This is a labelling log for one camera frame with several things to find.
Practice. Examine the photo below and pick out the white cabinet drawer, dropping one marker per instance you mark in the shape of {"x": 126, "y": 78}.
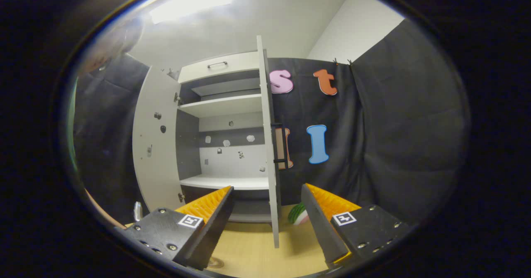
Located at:
{"x": 232, "y": 68}

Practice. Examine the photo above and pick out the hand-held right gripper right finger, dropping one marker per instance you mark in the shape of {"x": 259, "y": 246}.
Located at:
{"x": 323, "y": 232}

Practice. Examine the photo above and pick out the black backdrop cloth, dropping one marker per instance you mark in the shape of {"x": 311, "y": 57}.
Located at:
{"x": 394, "y": 124}

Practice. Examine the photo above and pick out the white cabinet door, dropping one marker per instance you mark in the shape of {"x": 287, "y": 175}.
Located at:
{"x": 269, "y": 145}
{"x": 155, "y": 166}

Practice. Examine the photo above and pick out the watermelon slice toy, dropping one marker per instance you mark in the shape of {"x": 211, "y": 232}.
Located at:
{"x": 296, "y": 213}

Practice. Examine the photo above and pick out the white and grey cabinet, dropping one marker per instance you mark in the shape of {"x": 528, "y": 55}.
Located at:
{"x": 224, "y": 103}

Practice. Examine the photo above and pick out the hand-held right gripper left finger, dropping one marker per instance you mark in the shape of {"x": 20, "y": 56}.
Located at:
{"x": 213, "y": 232}

